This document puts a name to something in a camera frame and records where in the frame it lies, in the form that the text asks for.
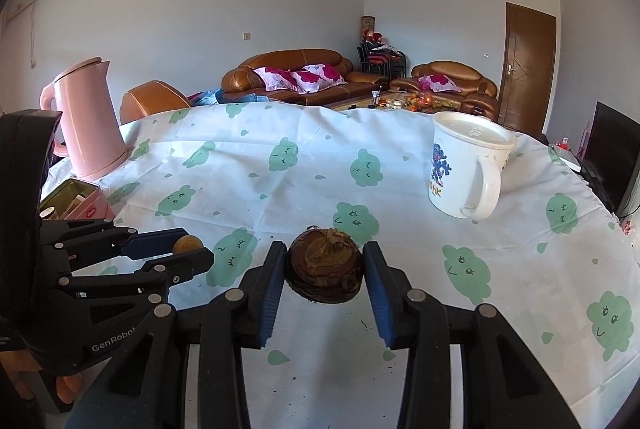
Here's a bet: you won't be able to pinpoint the brown leather sofa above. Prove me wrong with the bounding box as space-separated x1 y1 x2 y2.
221 49 391 107

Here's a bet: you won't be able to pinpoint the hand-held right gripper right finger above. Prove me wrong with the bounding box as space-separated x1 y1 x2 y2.
361 240 583 429

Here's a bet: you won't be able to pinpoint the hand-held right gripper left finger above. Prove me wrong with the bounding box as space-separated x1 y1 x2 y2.
65 240 289 429

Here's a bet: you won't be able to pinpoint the dark mangosteen with dry calyx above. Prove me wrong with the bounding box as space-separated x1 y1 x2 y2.
286 225 365 306

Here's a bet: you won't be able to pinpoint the red plush toy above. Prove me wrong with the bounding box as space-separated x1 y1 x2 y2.
363 29 396 50

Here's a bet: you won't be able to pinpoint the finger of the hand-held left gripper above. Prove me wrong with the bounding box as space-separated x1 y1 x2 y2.
40 218 190 262
60 248 216 305

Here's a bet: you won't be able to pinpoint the metal tin with pink sides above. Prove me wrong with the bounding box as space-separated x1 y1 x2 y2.
40 178 117 222

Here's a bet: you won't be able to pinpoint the blue plaid cloth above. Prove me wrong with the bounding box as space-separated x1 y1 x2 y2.
187 90 261 106

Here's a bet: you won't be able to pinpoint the brown wooden door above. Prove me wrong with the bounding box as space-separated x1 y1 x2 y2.
497 2 557 137

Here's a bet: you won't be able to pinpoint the brown leather armchair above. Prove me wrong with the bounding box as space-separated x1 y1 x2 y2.
390 60 500 122

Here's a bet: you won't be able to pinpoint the orange leather chair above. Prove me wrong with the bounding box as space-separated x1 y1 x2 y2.
119 80 193 126

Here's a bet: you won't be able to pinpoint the white mug with blue print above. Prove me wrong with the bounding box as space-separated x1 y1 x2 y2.
427 110 518 221

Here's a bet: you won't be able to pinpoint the cluttered coffee table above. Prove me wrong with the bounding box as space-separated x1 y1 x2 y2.
327 90 441 112

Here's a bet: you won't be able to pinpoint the small yellow-brown fruit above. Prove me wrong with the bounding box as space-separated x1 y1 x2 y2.
172 234 203 256

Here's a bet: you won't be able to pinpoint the person's left hand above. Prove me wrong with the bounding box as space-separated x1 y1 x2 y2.
52 374 86 414

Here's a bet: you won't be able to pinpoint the white pillow with magenta flowers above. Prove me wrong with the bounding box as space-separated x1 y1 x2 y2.
291 63 348 94
418 74 461 94
253 66 301 92

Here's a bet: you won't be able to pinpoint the pink electric kettle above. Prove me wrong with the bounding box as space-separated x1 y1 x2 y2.
40 56 130 182

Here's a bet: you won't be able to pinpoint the stacked dark chairs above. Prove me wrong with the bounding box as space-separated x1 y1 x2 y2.
357 43 407 80

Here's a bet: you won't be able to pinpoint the black television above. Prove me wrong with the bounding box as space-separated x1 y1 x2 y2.
580 102 640 215

